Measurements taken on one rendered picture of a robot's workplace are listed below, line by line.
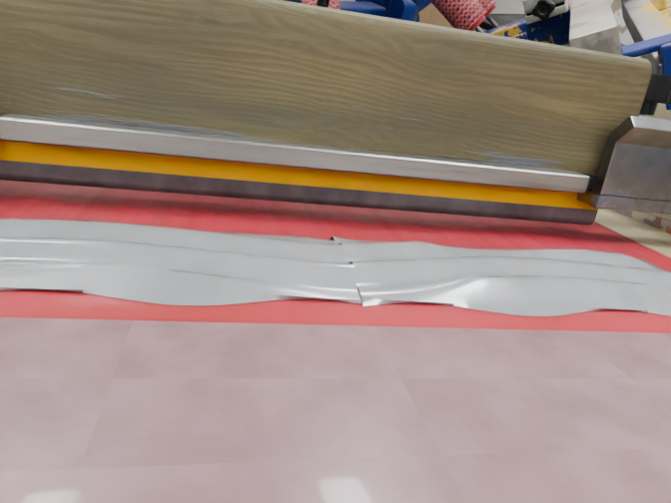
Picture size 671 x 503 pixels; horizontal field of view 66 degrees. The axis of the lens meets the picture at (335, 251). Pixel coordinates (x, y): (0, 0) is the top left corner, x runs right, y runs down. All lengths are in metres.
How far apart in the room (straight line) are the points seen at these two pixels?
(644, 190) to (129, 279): 0.28
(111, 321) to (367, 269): 0.09
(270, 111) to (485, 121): 0.12
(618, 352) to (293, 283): 0.11
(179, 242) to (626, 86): 0.25
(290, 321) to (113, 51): 0.16
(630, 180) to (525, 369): 0.19
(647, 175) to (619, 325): 0.14
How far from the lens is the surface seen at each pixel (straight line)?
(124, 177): 0.29
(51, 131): 0.27
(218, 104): 0.27
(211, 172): 0.28
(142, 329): 0.16
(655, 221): 0.44
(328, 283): 0.19
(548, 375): 0.17
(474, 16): 0.89
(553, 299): 0.23
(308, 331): 0.16
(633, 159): 0.34
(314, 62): 0.27
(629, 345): 0.21
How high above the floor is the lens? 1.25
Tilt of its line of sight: 36 degrees down
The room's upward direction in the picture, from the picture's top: 13 degrees clockwise
